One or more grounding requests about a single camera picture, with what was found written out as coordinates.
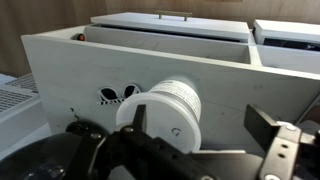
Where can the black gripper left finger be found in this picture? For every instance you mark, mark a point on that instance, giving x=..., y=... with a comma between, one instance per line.
x=156, y=156

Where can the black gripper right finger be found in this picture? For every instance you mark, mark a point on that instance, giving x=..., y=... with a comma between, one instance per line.
x=290, y=153

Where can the white plastic jar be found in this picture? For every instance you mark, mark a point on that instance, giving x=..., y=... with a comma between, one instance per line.
x=163, y=116

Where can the white television stand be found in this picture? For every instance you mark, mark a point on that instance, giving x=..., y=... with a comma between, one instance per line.
x=83, y=73

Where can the black white patterned glasses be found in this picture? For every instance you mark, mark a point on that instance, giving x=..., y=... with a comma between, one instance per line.
x=108, y=95

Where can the small red brown object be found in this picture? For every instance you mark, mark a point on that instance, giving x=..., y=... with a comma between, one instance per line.
x=80, y=37

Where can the white perforated heater panel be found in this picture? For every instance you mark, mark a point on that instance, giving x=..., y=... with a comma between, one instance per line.
x=13, y=96

